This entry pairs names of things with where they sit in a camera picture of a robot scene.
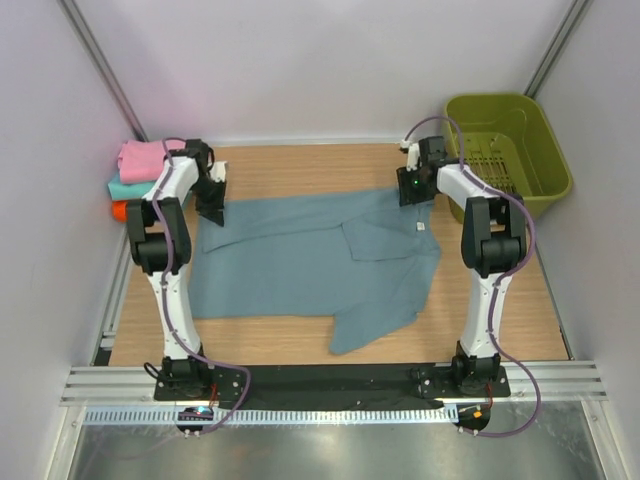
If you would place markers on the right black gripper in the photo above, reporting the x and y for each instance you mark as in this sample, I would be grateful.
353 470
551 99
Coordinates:
405 193

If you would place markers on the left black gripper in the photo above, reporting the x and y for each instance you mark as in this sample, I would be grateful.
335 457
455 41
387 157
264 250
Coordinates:
214 211

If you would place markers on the grey-blue t-shirt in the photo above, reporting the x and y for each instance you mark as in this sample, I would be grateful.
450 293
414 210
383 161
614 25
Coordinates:
360 257

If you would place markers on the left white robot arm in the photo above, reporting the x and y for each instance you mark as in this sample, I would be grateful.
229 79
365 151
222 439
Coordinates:
160 244

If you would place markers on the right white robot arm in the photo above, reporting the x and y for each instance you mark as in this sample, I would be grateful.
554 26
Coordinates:
493 245

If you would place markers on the pink folded t-shirt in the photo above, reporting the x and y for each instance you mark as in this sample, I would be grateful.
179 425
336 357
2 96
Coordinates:
140 162

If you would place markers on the orange folded t-shirt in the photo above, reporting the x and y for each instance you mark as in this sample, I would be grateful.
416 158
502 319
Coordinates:
119 210

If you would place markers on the turquoise folded t-shirt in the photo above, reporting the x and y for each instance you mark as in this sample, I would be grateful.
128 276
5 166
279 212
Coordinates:
121 192

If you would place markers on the green plastic basket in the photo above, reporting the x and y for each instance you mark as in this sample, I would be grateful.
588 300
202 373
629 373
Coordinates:
509 143

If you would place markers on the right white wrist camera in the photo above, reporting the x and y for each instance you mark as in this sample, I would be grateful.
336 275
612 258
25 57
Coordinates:
412 150

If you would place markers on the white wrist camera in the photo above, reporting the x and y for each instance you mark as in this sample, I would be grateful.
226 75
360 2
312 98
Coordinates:
218 171
412 150

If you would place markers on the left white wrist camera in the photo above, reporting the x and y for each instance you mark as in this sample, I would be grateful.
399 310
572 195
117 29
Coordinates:
218 171

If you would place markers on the left aluminium rail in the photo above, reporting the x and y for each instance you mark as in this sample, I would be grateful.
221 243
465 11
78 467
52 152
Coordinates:
112 310

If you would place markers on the aluminium rail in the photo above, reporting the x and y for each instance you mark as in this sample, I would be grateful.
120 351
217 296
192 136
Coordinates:
112 310
557 381

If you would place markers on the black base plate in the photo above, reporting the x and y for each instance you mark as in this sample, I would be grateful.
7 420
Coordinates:
332 388

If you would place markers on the white slotted cable duct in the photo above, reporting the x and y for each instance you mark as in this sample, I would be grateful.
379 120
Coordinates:
183 416

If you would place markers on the right corner aluminium post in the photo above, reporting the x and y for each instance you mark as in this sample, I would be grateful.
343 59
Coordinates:
570 23

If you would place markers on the corner aluminium post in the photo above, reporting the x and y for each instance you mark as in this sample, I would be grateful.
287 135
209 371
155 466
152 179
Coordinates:
570 23
90 44

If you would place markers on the front aluminium rail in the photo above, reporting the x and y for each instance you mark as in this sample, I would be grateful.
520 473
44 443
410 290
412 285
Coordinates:
557 381

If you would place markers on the left corner aluminium post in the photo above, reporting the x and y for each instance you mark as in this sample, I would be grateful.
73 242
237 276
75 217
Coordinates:
90 44

